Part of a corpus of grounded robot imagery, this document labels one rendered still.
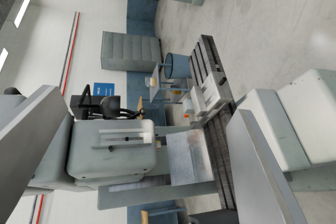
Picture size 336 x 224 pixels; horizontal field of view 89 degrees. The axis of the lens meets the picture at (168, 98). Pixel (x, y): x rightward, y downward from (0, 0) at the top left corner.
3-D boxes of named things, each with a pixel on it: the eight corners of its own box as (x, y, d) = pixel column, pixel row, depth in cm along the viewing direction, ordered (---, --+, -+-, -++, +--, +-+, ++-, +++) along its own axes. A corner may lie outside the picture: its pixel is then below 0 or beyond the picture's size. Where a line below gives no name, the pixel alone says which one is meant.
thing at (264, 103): (274, 87, 78) (252, 86, 75) (314, 168, 62) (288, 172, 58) (219, 125, 120) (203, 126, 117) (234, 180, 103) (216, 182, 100)
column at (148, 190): (286, 121, 155) (102, 125, 111) (313, 179, 132) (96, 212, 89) (250, 138, 197) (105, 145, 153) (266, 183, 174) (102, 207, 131)
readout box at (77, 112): (109, 93, 105) (71, 92, 99) (108, 107, 101) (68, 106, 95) (110, 108, 122) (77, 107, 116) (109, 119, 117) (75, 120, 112)
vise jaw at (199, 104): (200, 85, 90) (193, 85, 89) (207, 111, 82) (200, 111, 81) (196, 92, 95) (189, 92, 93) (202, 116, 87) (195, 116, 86)
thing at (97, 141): (151, 132, 65) (91, 134, 59) (152, 143, 63) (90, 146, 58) (149, 135, 69) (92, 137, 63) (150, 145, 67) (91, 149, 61)
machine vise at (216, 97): (224, 71, 82) (203, 70, 79) (234, 98, 74) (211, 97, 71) (196, 107, 110) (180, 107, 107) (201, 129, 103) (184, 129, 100)
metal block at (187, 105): (195, 99, 92) (185, 98, 90) (197, 109, 89) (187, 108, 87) (192, 104, 96) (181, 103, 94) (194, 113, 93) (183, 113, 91)
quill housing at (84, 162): (155, 116, 73) (71, 116, 64) (159, 167, 64) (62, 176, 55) (148, 130, 89) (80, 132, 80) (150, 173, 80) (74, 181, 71)
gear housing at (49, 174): (70, 108, 63) (38, 108, 60) (58, 182, 51) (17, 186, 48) (84, 136, 90) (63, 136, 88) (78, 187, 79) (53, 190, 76)
